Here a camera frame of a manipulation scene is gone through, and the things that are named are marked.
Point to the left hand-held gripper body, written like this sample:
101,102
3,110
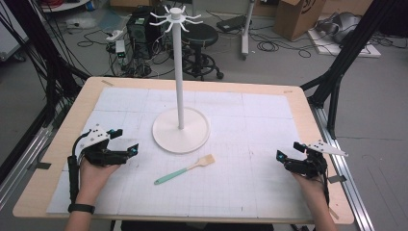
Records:
96,153

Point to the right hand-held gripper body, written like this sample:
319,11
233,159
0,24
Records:
309,165

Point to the person's right hand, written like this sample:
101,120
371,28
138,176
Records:
312,191

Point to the person's left hand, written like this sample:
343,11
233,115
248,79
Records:
91,181

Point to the black tape piece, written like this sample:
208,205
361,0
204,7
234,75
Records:
336,179
43,166

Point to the wooden table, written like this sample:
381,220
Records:
69,128

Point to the white hook rack stand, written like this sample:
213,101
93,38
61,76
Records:
180,131

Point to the black wristband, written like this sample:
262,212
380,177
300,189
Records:
81,208

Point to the white grid mat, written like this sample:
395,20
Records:
224,179

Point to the small white device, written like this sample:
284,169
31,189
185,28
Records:
120,48

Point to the white power strip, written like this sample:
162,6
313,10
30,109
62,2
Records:
114,35

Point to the black computer tower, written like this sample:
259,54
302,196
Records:
141,35

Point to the white flat board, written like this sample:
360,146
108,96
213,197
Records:
327,48

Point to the grey headset device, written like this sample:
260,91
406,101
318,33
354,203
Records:
343,27

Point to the black round stool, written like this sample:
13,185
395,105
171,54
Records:
199,35

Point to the cardboard box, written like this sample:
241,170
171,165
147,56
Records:
296,17

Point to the white floor stand pole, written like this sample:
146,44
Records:
246,29

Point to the round white table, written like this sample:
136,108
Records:
64,5

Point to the black laptop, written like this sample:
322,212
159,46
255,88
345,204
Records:
231,23

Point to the aluminium rail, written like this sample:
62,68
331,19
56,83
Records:
22,160
343,170

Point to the black metal frame stand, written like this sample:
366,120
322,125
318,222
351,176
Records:
340,64
48,64

